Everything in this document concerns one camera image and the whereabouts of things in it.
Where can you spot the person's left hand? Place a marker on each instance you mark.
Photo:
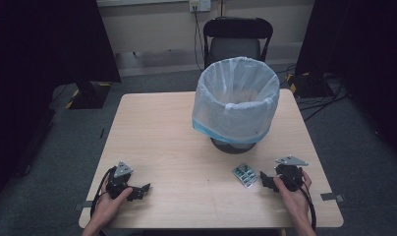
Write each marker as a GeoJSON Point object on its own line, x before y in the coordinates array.
{"type": "Point", "coordinates": [106, 209]}

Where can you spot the white wall outlet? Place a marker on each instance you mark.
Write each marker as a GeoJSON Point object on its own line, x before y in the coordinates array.
{"type": "Point", "coordinates": [199, 5]}

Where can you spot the black curtain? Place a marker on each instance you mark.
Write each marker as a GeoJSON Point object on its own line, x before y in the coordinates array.
{"type": "Point", "coordinates": [39, 65]}
{"type": "Point", "coordinates": [367, 59]}

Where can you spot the white-lined trash bin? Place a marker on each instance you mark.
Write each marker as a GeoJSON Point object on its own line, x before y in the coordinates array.
{"type": "Point", "coordinates": [236, 101]}

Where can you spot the green pill blister pack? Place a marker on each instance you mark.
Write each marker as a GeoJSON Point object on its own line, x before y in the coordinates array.
{"type": "Point", "coordinates": [245, 175]}

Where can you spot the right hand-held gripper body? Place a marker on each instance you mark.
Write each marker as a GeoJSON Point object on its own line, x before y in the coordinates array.
{"type": "Point", "coordinates": [290, 175]}

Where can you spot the grey tape strip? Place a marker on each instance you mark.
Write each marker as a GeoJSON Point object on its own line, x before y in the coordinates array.
{"type": "Point", "coordinates": [83, 206]}
{"type": "Point", "coordinates": [332, 197]}

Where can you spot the small black tape piece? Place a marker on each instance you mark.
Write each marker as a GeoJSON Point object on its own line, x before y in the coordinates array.
{"type": "Point", "coordinates": [102, 133]}

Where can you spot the black trash bin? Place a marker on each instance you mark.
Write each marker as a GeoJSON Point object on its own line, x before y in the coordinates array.
{"type": "Point", "coordinates": [232, 147]}

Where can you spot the person's right hand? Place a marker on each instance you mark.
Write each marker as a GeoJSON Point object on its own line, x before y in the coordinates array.
{"type": "Point", "coordinates": [296, 201]}

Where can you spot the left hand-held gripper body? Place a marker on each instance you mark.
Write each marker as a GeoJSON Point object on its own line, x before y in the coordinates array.
{"type": "Point", "coordinates": [118, 183]}

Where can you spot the black folding chair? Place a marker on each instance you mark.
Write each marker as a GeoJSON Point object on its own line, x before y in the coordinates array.
{"type": "Point", "coordinates": [234, 46]}

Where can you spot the black stand base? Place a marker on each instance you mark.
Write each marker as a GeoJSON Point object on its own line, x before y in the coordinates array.
{"type": "Point", "coordinates": [309, 86]}
{"type": "Point", "coordinates": [91, 96]}

